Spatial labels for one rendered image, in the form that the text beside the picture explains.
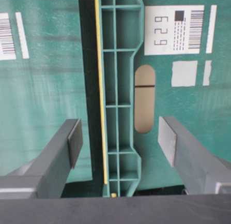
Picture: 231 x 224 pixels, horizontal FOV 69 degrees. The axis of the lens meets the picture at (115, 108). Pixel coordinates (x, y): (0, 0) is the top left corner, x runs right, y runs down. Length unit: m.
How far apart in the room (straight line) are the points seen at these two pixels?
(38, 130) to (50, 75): 0.10
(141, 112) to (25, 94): 0.19
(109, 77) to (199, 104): 0.15
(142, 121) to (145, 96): 0.04
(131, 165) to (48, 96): 0.18
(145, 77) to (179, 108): 0.07
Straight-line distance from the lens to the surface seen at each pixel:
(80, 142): 0.16
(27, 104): 0.31
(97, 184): 0.54
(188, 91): 0.29
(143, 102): 0.29
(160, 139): 0.16
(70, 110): 0.29
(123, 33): 0.25
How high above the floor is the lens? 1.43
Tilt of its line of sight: level
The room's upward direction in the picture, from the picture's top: 92 degrees counter-clockwise
